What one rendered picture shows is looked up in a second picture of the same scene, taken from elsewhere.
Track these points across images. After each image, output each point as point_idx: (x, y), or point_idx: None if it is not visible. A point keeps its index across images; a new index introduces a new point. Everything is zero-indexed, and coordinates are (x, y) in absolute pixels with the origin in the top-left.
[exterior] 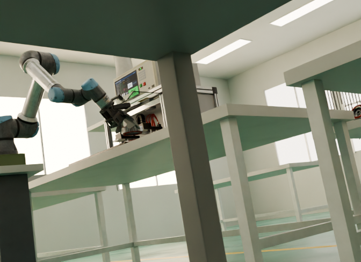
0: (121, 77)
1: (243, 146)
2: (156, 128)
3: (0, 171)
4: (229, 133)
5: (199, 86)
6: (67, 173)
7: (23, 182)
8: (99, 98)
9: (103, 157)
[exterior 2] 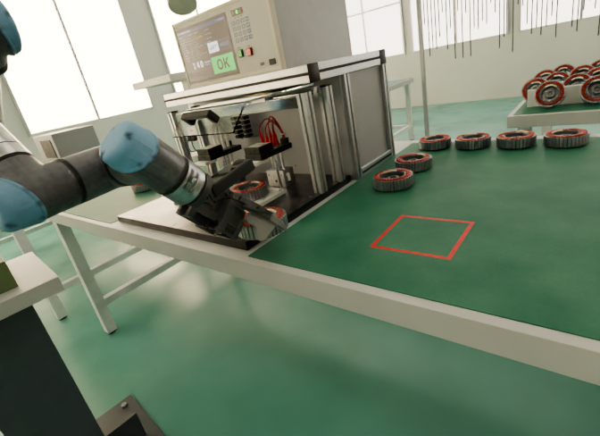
0: (189, 23)
1: None
2: (281, 149)
3: None
4: None
5: (362, 54)
6: (120, 240)
7: (26, 318)
8: (170, 188)
9: (195, 258)
